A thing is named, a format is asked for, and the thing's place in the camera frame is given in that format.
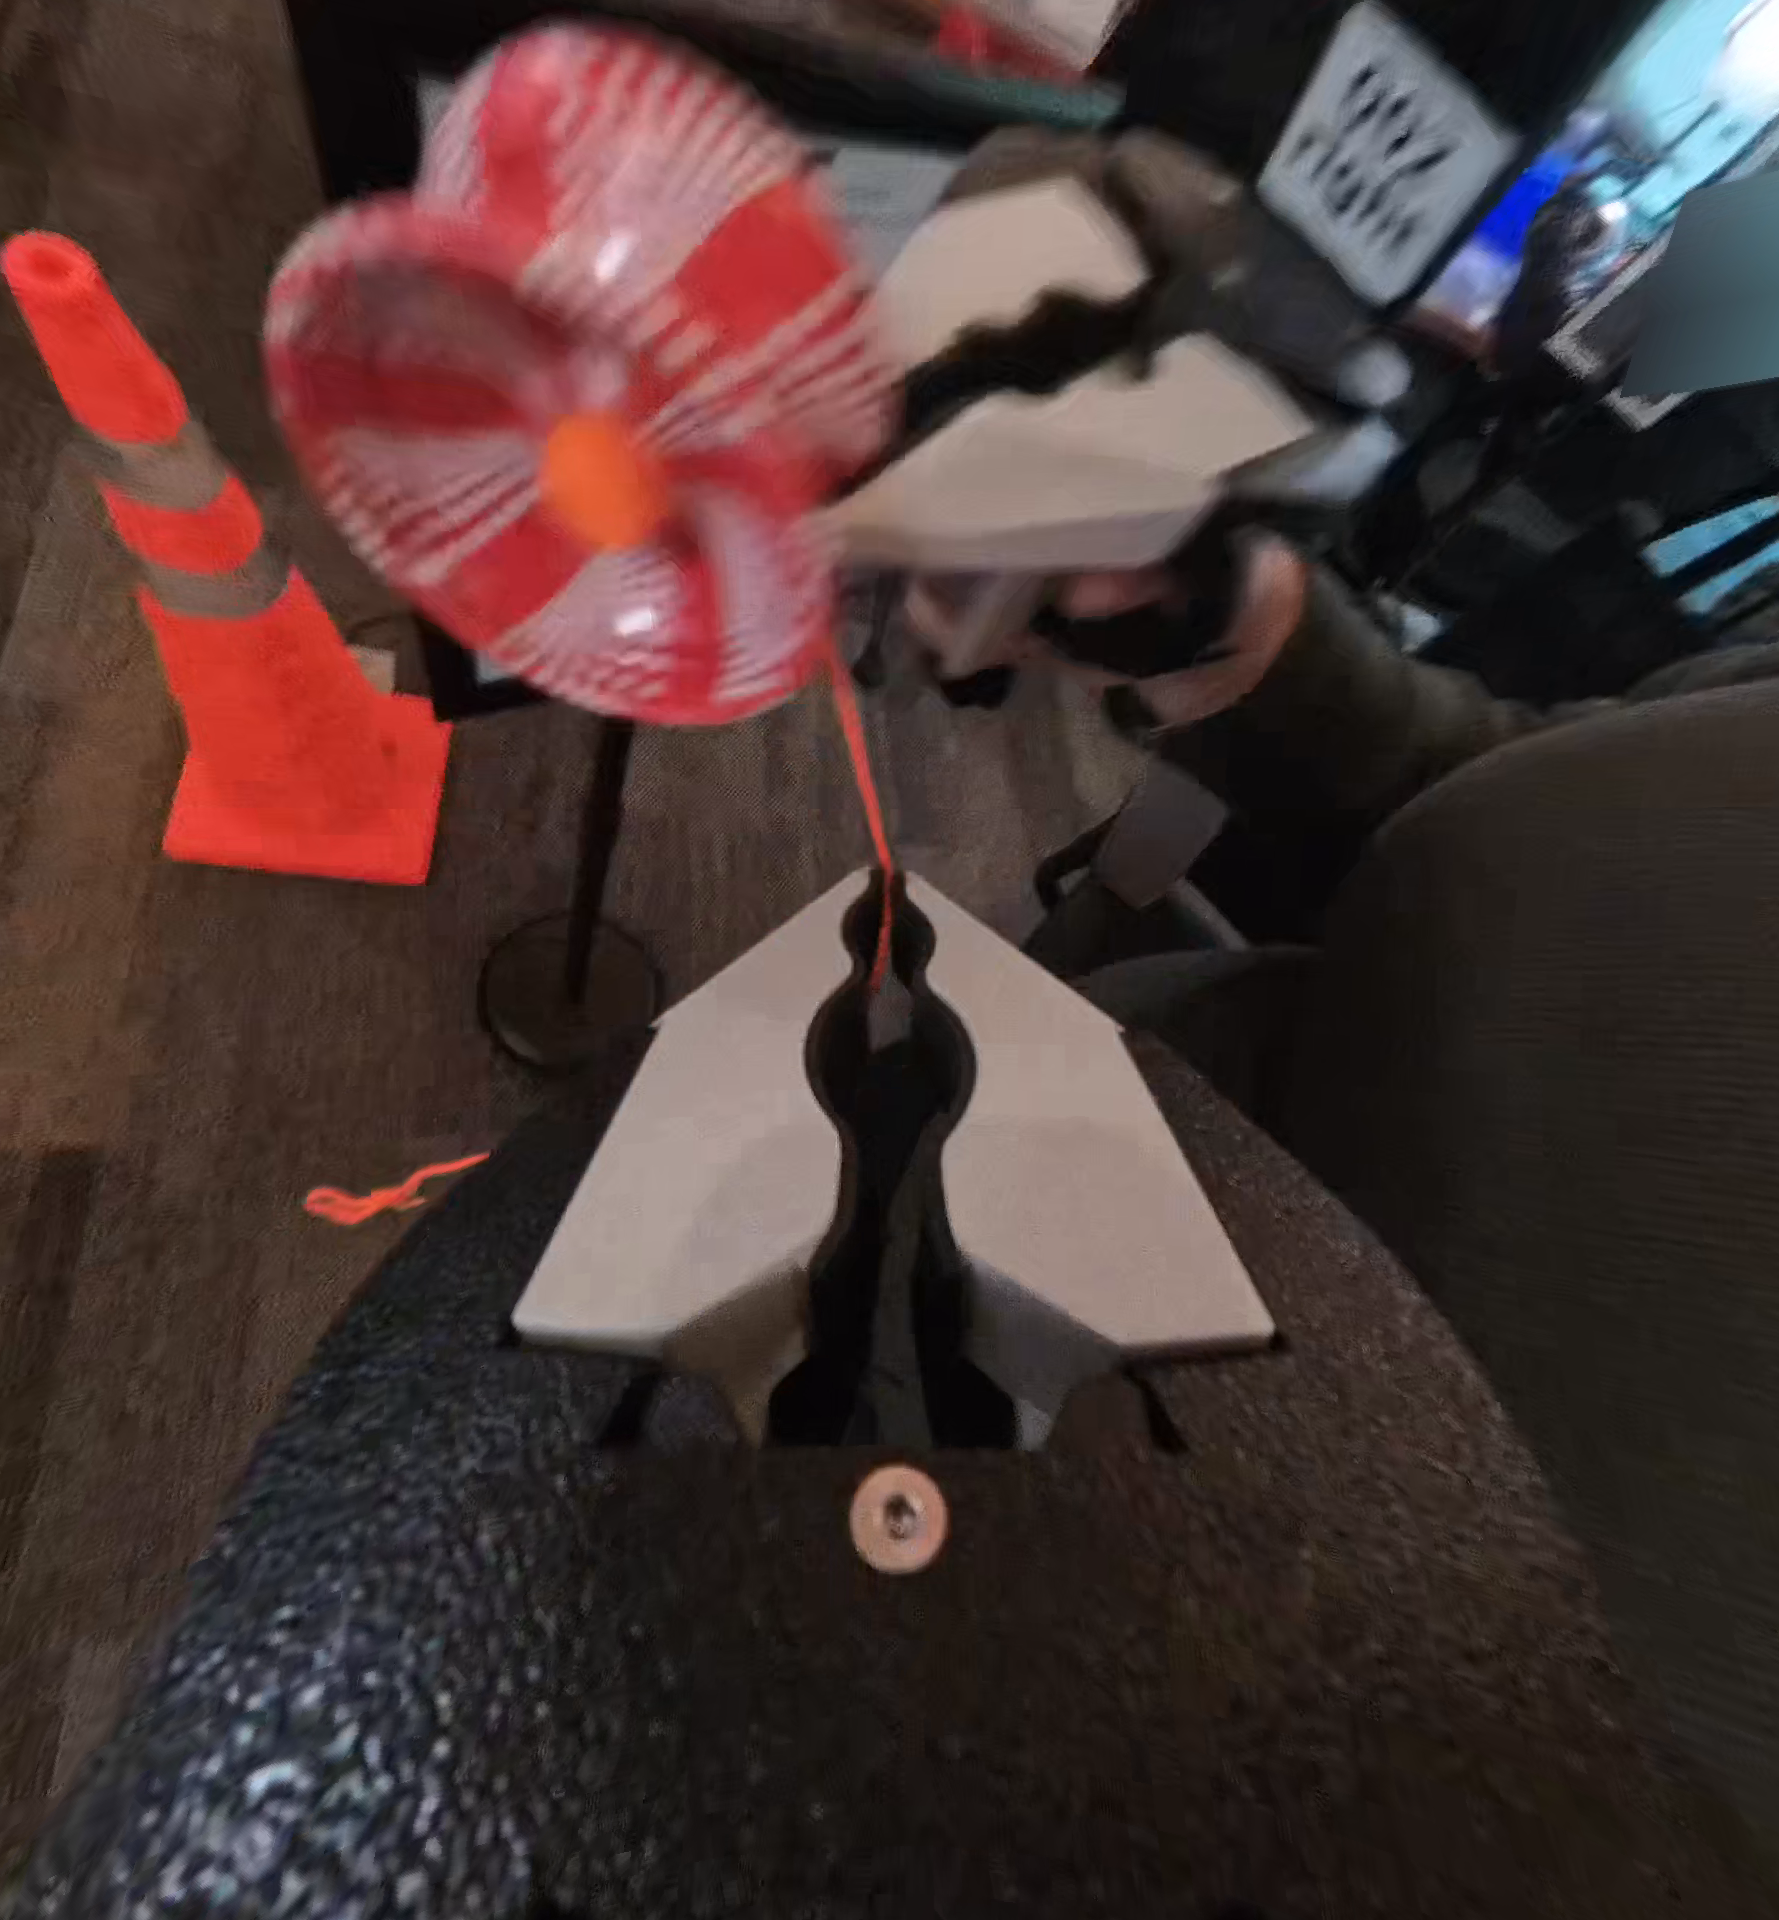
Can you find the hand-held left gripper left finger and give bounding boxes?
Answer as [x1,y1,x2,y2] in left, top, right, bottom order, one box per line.
[516,876,894,1423]

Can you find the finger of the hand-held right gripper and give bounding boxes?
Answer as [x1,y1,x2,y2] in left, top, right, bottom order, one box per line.
[816,324,1336,588]
[866,166,1168,392]

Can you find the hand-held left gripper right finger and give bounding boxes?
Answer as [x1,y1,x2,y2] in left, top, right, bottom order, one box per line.
[900,876,1278,1412]

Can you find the orange yo-yo string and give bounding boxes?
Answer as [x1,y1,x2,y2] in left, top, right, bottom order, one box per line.
[306,646,916,1227]

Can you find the red white yo-yo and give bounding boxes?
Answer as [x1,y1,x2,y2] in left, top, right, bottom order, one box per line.
[261,25,898,733]

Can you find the person's right forearm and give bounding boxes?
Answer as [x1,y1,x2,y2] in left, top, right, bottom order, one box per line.
[1160,571,1612,933]

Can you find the person's right hand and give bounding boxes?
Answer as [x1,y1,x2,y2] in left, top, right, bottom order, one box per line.
[1040,534,1312,738]

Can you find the orange striped traffic cone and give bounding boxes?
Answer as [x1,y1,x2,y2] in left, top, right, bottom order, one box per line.
[0,232,454,890]

